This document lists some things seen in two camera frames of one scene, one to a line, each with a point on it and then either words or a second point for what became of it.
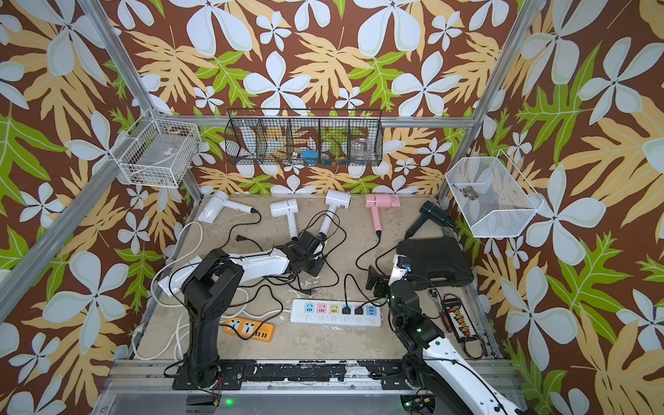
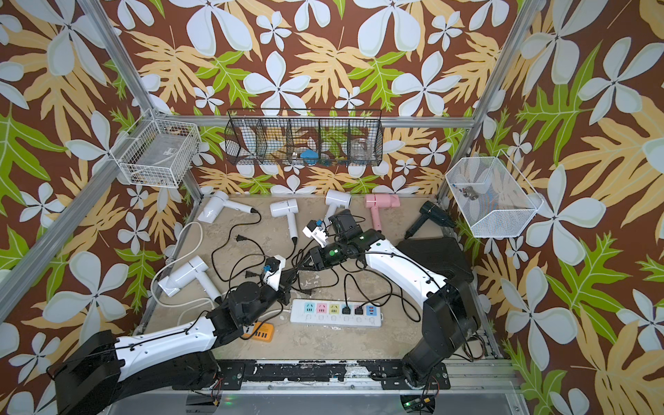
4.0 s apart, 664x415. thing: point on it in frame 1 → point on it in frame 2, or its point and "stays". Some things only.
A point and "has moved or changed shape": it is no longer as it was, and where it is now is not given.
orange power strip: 246,328 stays
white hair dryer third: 335,198 stays
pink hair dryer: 380,201 stays
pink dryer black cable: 360,310 has moved or changed shape
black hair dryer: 435,213 stays
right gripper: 373,281 → 318,254
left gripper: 317,269 → 284,286
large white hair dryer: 171,284 stays
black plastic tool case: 437,262 stays
